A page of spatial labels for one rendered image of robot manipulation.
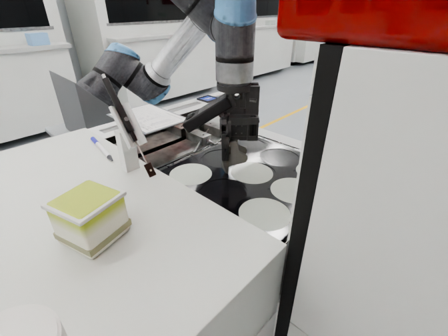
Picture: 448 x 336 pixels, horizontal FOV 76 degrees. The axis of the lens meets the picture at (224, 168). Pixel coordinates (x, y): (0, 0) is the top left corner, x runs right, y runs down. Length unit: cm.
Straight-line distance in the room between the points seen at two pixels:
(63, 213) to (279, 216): 36
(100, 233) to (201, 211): 15
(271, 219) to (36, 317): 40
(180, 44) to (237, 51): 55
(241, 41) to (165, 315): 44
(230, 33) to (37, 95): 303
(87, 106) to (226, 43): 60
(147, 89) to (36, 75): 234
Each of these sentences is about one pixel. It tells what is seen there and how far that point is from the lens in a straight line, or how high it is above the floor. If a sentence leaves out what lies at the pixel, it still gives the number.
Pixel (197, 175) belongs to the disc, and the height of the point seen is 90.
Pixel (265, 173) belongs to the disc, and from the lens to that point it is 69.
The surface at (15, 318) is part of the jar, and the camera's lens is 27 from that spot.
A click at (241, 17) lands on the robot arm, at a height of 123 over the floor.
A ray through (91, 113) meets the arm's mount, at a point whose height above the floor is 94.
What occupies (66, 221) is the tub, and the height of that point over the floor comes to 102.
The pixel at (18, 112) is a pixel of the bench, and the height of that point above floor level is 33.
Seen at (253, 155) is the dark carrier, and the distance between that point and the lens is 77.
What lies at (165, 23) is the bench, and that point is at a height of 101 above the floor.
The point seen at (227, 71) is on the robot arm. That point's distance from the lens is 56.
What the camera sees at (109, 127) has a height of 96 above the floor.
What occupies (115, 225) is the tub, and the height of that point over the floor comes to 99.
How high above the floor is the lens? 125
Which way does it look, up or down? 30 degrees down
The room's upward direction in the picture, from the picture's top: straight up
